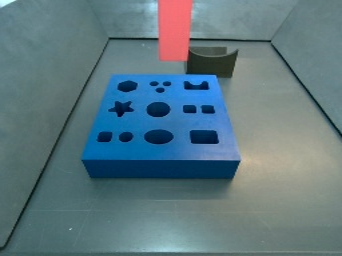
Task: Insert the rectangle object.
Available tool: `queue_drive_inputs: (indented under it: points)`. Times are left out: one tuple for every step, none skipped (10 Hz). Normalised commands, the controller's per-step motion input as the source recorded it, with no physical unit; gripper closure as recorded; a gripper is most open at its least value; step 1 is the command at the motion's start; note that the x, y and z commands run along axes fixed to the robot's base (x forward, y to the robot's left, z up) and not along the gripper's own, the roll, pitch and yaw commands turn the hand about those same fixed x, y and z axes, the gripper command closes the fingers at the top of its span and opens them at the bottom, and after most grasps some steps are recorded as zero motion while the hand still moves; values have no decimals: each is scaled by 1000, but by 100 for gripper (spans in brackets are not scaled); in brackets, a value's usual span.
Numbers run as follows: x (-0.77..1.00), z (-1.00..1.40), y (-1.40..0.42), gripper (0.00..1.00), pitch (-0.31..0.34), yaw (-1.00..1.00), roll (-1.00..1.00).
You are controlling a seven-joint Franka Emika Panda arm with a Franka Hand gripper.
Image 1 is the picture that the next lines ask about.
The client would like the red rectangular peg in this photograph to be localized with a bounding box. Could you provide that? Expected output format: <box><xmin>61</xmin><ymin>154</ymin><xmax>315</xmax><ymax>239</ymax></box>
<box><xmin>157</xmin><ymin>0</ymin><xmax>192</xmax><ymax>61</ymax></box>

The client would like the blue shape-sorting block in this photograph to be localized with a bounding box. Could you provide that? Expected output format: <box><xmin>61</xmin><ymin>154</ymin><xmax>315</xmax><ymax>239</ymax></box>
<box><xmin>81</xmin><ymin>74</ymin><xmax>240</xmax><ymax>179</ymax></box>

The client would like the dark curved holder block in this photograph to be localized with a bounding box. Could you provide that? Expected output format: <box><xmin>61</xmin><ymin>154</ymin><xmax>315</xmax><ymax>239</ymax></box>
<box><xmin>185</xmin><ymin>46</ymin><xmax>239</xmax><ymax>78</ymax></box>

